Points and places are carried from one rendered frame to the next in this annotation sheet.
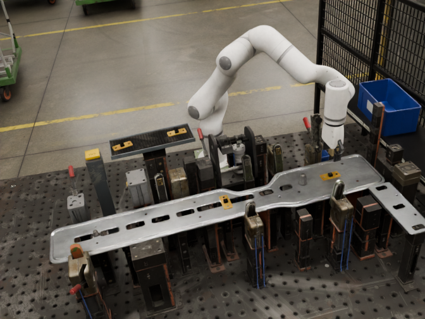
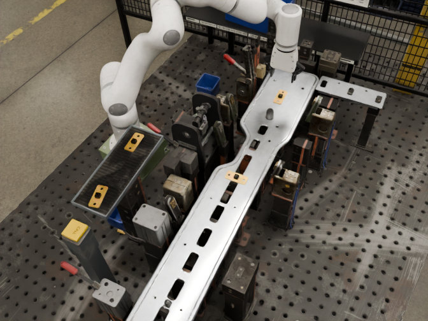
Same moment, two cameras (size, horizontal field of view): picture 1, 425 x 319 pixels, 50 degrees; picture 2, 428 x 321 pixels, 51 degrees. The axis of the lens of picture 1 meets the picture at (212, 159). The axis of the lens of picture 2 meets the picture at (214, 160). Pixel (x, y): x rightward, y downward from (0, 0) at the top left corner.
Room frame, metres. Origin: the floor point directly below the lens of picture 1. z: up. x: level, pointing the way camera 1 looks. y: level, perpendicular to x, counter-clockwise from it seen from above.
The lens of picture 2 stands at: (0.84, 0.76, 2.39)
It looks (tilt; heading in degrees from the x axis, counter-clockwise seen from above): 53 degrees down; 310
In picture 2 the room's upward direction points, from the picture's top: 3 degrees counter-clockwise
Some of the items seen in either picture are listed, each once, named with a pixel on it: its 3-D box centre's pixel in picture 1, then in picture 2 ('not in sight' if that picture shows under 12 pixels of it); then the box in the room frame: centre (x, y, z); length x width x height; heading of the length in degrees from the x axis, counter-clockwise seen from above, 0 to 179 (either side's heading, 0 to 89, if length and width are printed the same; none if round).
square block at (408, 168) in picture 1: (401, 200); (324, 85); (1.43, -0.79, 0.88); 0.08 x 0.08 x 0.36; 12
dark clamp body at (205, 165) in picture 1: (208, 195); (188, 183); (1.60, 0.04, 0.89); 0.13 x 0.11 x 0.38; 12
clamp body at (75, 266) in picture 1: (91, 295); not in sight; (1.11, 0.50, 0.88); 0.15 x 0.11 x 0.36; 12
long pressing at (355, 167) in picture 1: (221, 205); (235, 183); (1.40, -0.02, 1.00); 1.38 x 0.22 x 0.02; 102
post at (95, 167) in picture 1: (104, 195); (93, 262); (1.64, 0.51, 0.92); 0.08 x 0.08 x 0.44; 12
